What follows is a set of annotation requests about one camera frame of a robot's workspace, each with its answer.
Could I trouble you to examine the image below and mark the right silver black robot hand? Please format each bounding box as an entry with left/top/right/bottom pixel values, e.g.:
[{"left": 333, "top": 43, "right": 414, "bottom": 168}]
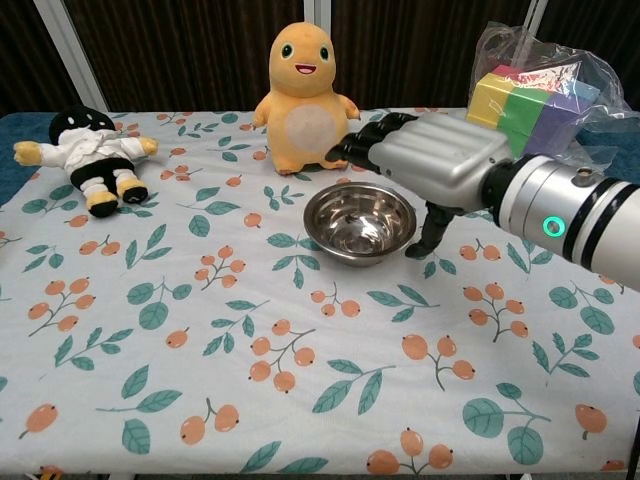
[{"left": 324, "top": 112, "right": 516, "bottom": 259}]

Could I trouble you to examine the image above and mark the clear plastic bag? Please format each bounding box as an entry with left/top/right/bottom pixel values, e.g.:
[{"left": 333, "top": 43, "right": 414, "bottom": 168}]
[{"left": 469, "top": 20, "right": 636, "bottom": 161}]

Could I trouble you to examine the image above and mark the black white plush doll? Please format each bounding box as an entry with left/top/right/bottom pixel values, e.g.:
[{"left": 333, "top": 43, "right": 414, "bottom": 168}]
[{"left": 13, "top": 105, "right": 159, "bottom": 219}]

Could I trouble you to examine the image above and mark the white partition frame post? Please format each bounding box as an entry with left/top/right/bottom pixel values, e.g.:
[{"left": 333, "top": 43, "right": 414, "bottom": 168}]
[
  {"left": 519, "top": 0, "right": 550, "bottom": 37},
  {"left": 37, "top": 0, "right": 110, "bottom": 114},
  {"left": 302, "top": 0, "right": 334, "bottom": 32}
]

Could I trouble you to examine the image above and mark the multicoloured foam block cube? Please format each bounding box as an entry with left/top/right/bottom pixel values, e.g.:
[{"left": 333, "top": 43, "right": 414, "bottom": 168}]
[{"left": 467, "top": 64, "right": 601, "bottom": 157}]

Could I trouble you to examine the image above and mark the orange dinosaur plush toy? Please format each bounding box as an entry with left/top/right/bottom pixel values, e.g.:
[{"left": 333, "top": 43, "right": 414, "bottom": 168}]
[{"left": 252, "top": 22, "right": 362, "bottom": 176}]

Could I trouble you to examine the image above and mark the floral print cloth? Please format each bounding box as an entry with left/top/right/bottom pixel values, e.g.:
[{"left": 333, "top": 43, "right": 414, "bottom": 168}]
[{"left": 0, "top": 107, "right": 640, "bottom": 476}]

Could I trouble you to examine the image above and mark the stainless steel bowl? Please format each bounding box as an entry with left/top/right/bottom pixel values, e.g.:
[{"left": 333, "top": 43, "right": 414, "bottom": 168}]
[
  {"left": 303, "top": 182, "right": 419, "bottom": 261},
  {"left": 319, "top": 252, "right": 401, "bottom": 269}
]

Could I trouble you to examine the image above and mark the dark brown partition panel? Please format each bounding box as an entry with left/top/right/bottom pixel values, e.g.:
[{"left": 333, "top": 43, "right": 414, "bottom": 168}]
[
  {"left": 0, "top": 0, "right": 97, "bottom": 117},
  {"left": 327, "top": 0, "right": 532, "bottom": 112},
  {"left": 67, "top": 0, "right": 307, "bottom": 114},
  {"left": 538, "top": 0, "right": 640, "bottom": 119}
]

